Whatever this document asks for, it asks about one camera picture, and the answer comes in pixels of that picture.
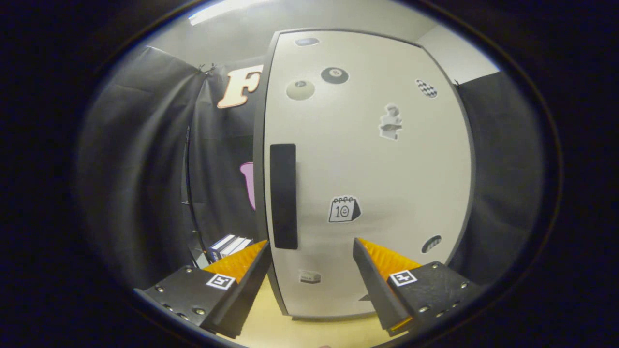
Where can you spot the white spine book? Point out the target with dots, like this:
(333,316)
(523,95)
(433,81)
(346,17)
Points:
(227,246)

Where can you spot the grey cabinet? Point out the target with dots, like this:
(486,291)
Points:
(259,145)

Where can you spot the dark blue spine book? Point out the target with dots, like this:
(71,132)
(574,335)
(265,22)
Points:
(213,253)

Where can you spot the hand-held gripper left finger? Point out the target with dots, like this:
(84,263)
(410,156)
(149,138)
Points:
(249,295)

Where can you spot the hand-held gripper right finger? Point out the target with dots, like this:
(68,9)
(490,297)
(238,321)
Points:
(379,290)

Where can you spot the black backdrop cloth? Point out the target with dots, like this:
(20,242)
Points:
(140,169)

